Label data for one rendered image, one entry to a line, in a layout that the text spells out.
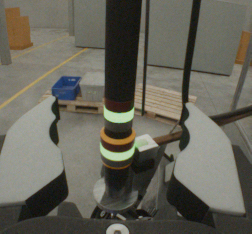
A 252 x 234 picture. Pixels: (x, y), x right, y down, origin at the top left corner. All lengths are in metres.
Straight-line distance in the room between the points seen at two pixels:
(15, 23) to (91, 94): 5.73
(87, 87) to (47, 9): 11.37
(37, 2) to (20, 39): 6.60
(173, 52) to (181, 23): 0.83
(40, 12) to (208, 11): 11.23
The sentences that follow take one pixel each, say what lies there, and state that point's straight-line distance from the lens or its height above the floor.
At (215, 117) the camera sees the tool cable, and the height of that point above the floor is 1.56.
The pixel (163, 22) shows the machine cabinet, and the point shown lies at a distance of 5.65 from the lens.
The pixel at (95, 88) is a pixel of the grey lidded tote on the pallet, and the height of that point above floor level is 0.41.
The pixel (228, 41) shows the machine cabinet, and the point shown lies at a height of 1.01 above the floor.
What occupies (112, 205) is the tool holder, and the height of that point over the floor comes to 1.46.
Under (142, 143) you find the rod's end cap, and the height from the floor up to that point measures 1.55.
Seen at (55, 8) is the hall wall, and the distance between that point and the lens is 13.99.
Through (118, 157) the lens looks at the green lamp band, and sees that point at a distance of 0.24.
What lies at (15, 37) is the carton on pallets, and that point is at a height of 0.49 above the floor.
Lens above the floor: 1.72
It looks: 30 degrees down
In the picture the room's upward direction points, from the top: 3 degrees clockwise
